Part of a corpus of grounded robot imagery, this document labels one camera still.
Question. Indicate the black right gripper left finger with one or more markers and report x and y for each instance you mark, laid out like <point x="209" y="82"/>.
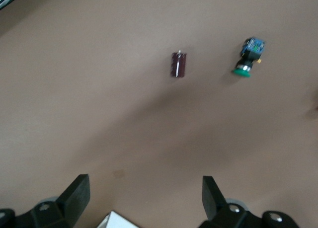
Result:
<point x="72" y="203"/>

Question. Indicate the white drawer cabinet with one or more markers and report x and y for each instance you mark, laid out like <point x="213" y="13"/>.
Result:
<point x="119" y="221"/>

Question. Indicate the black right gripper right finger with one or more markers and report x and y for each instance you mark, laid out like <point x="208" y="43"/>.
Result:
<point x="213" y="203"/>

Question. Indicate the dark red capacitor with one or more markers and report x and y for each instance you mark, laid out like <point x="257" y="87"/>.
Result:
<point x="178" y="64"/>

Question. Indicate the green push button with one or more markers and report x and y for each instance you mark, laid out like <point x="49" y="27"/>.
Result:
<point x="249" y="55"/>

